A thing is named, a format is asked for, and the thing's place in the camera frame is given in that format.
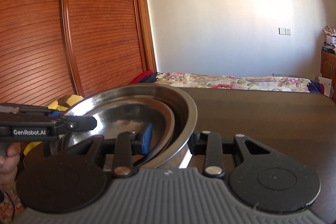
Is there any wooden door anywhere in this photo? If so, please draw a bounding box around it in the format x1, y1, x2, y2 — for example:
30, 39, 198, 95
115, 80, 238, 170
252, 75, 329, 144
138, 0, 157, 72

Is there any white paper box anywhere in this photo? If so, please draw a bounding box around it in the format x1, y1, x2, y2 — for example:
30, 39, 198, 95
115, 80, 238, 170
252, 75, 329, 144
318, 76, 334, 98

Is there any clutter pile on cabinet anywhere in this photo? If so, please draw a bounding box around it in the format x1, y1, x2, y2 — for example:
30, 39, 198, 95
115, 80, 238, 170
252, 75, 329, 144
322, 26, 336, 54

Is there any large steel bowl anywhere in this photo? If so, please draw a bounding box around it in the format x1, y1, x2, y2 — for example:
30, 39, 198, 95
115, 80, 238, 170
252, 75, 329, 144
45, 84, 198, 168

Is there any wooden sideboard cabinet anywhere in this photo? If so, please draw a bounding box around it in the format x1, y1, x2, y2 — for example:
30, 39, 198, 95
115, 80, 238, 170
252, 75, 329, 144
320, 51, 336, 102

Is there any white wall switch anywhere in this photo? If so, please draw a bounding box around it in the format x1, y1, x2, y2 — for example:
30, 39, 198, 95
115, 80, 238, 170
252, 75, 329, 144
278, 28, 291, 35

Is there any navy blue blanket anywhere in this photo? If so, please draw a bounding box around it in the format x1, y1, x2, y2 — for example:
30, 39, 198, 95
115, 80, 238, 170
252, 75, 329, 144
307, 80, 324, 94

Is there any person's left hand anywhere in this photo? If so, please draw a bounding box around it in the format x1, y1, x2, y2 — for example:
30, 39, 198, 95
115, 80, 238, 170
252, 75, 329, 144
0, 143, 21, 192

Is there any red cloth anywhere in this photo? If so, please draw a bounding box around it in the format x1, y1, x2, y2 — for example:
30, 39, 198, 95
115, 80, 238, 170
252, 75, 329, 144
130, 70, 153, 84

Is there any wooden louvered wardrobe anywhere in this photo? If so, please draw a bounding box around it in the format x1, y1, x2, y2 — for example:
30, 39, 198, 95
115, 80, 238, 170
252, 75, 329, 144
1, 0, 147, 105

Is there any yellow plush toy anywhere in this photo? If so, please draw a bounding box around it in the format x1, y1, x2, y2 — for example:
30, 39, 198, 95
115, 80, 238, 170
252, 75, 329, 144
23, 94, 84, 156

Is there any floral bed blanket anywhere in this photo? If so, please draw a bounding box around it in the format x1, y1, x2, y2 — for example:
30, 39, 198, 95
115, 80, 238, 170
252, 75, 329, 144
156, 72, 311, 93

